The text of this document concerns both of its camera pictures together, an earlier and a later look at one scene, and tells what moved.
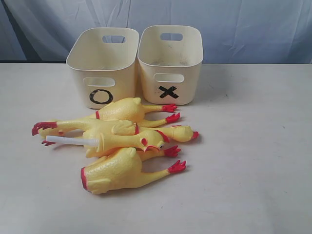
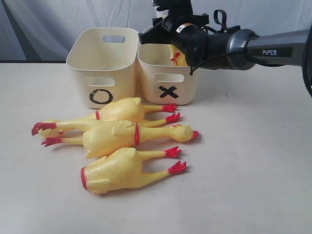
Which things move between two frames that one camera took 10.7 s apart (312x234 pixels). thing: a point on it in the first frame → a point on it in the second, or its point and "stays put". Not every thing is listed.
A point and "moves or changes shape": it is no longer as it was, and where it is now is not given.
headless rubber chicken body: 121,170 stays put
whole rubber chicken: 122,127 moves or changes shape
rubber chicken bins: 128,109 stays put
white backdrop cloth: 233,31 stays put
